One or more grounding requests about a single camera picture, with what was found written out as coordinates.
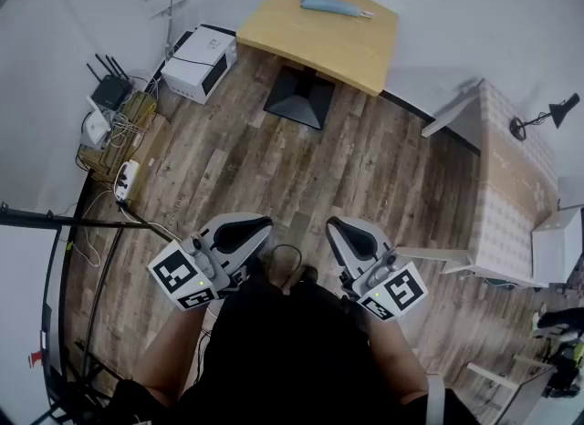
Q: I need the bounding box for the person's black clothing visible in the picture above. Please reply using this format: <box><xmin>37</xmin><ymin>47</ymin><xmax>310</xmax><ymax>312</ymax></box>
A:
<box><xmin>108</xmin><ymin>256</ymin><xmax>481</xmax><ymax>425</ymax></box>

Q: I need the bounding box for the white metal rack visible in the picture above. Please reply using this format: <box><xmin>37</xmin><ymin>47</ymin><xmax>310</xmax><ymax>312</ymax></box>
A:
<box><xmin>466</xmin><ymin>352</ymin><xmax>558</xmax><ymax>425</ymax></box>

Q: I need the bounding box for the wooden table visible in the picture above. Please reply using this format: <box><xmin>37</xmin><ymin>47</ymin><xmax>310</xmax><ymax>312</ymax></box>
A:
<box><xmin>235</xmin><ymin>0</ymin><xmax>400</xmax><ymax>98</ymax></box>

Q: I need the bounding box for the tangle of white cables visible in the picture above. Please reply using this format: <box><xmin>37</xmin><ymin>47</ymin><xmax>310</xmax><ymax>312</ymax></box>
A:
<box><xmin>107</xmin><ymin>102</ymin><xmax>160</xmax><ymax>150</ymax></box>

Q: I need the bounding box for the person's right forearm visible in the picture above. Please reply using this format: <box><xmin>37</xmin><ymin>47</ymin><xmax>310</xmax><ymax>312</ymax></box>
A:
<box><xmin>363</xmin><ymin>312</ymin><xmax>433</xmax><ymax>405</ymax></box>

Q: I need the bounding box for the white microwave oven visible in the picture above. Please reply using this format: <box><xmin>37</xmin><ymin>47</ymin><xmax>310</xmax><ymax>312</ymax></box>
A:
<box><xmin>160</xmin><ymin>25</ymin><xmax>239</xmax><ymax>106</ymax></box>

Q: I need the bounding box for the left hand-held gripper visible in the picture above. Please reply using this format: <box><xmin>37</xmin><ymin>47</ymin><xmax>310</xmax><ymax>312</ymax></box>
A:
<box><xmin>147</xmin><ymin>212</ymin><xmax>275</xmax><ymax>312</ymax></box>

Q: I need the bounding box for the black desk lamp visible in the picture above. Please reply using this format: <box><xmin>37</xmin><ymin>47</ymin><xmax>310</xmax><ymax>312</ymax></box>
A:
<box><xmin>508</xmin><ymin>92</ymin><xmax>582</xmax><ymax>142</ymax></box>

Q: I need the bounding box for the white strap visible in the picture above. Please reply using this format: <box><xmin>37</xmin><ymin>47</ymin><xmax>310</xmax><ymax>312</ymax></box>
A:
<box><xmin>425</xmin><ymin>371</ymin><xmax>447</xmax><ymax>425</ymax></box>

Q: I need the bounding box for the black router with antennas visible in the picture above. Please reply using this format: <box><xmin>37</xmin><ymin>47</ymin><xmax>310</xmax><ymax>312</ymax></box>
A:
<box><xmin>86</xmin><ymin>53</ymin><xmax>134</xmax><ymax>111</ymax></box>

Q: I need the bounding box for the black floor cable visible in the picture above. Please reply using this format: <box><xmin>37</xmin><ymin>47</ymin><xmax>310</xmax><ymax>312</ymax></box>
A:
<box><xmin>269</xmin><ymin>244</ymin><xmax>304</xmax><ymax>281</ymax></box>

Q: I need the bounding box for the brown cardboard box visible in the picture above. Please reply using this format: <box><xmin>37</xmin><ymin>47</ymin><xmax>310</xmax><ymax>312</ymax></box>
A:
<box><xmin>78</xmin><ymin>90</ymin><xmax>172</xmax><ymax>188</ymax></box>

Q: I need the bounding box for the table with checkered cloth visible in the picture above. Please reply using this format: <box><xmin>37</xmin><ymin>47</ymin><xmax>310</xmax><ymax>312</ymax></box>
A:
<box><xmin>420</xmin><ymin>78</ymin><xmax>561</xmax><ymax>288</ymax></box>

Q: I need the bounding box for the grey wall cable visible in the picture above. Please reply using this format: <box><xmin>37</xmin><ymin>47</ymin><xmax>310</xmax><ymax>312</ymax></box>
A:
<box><xmin>163</xmin><ymin>0</ymin><xmax>178</xmax><ymax>58</ymax></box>

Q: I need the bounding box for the light blue umbrella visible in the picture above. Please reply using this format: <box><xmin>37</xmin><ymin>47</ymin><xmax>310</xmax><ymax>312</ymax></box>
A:
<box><xmin>299</xmin><ymin>0</ymin><xmax>376</xmax><ymax>20</ymax></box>

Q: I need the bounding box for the black tripod stand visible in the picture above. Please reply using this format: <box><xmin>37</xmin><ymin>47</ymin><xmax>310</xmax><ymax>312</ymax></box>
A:
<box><xmin>0</xmin><ymin>201</ymin><xmax>174</xmax><ymax>425</ymax></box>

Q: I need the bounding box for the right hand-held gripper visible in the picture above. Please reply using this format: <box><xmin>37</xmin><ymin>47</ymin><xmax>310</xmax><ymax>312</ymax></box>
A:
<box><xmin>325</xmin><ymin>215</ymin><xmax>430</xmax><ymax>323</ymax></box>

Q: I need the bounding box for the white router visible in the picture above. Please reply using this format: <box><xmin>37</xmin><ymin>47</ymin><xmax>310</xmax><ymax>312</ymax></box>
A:
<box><xmin>85</xmin><ymin>108</ymin><xmax>111</xmax><ymax>146</ymax></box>

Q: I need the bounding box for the person's left forearm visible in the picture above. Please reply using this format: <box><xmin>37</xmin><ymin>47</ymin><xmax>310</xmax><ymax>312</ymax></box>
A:
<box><xmin>130</xmin><ymin>299</ymin><xmax>221</xmax><ymax>409</ymax></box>

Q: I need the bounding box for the white power strip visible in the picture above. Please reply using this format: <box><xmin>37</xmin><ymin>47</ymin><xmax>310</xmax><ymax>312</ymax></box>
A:
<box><xmin>113</xmin><ymin>159</ymin><xmax>141</xmax><ymax>202</ymax></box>

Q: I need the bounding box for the white box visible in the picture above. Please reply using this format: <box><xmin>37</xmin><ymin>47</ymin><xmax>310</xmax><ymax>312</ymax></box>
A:
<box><xmin>530</xmin><ymin>205</ymin><xmax>584</xmax><ymax>285</ymax></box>

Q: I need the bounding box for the black table base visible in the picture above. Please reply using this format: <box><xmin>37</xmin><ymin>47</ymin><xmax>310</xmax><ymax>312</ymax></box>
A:
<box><xmin>263</xmin><ymin>65</ymin><xmax>337</xmax><ymax>131</ymax></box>

